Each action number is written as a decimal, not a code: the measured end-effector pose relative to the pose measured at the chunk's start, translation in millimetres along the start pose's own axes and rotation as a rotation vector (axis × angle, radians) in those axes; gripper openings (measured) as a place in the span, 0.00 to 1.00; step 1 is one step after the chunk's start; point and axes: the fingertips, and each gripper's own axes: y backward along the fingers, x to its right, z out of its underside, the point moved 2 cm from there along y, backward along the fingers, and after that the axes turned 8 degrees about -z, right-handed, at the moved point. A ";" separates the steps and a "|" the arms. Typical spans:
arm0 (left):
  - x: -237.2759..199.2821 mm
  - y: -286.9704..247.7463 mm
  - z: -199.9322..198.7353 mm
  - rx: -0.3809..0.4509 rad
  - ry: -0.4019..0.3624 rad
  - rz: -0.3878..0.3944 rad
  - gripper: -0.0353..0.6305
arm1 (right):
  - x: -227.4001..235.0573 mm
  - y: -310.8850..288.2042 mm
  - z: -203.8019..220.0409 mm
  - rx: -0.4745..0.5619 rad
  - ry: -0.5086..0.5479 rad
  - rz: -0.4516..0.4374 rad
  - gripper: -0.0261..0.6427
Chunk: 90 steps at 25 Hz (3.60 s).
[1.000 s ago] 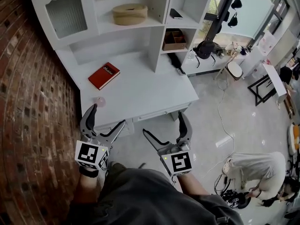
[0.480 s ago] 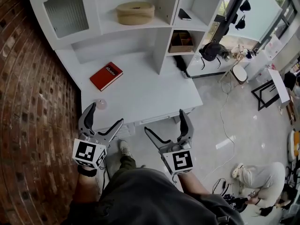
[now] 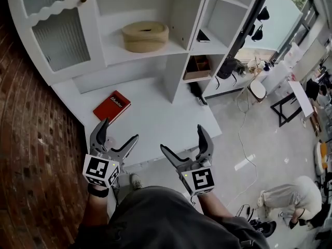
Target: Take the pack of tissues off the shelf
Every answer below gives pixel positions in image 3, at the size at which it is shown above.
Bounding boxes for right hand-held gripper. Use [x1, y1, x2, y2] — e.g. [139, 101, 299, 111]
[159, 123, 216, 197]

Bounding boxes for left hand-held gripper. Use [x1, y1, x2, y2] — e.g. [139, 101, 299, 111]
[82, 117, 140, 189]

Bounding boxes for white shelf unit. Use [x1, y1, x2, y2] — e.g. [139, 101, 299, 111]
[5, 0, 263, 169]

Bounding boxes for person's left forearm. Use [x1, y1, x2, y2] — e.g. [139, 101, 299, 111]
[77, 188, 110, 234]

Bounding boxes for person's right forearm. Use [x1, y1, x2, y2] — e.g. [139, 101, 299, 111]
[196, 191, 236, 224]

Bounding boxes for red book with black label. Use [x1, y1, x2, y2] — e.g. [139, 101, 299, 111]
[92, 90, 132, 123]

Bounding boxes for person's beige shoe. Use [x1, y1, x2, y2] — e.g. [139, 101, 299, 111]
[129, 173, 144, 191]

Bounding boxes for black wrist band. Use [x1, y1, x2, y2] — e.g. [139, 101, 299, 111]
[87, 184, 110, 199]

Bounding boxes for black bag on floor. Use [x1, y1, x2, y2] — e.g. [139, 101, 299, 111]
[187, 82, 209, 106]

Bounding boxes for person's dark shirt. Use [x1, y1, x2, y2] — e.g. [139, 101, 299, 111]
[74, 185, 271, 249]

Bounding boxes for brown cardboard box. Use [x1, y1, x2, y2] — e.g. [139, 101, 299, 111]
[182, 54, 212, 81]

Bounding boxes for white round stool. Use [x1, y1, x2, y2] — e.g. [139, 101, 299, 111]
[247, 79, 268, 104]

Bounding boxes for black backpack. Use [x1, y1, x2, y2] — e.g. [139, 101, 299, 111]
[215, 55, 246, 88]

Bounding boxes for black sneakers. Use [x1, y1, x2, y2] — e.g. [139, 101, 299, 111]
[248, 218, 278, 238]

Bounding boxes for dark flat notebook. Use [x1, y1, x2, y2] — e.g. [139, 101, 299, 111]
[196, 29, 211, 44]

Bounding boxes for white folding table black legs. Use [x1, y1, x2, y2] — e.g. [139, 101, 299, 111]
[270, 80, 315, 128]

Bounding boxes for yellow and white chair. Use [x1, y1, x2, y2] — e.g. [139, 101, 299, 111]
[314, 141, 332, 176]

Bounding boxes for black hanging cap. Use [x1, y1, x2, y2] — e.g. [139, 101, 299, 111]
[251, 24, 264, 42]
[256, 6, 271, 22]

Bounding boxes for white floor cable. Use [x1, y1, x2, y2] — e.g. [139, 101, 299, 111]
[225, 97, 258, 210]

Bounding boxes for beige woven rope basket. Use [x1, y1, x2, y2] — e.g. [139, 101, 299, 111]
[121, 21, 170, 53]

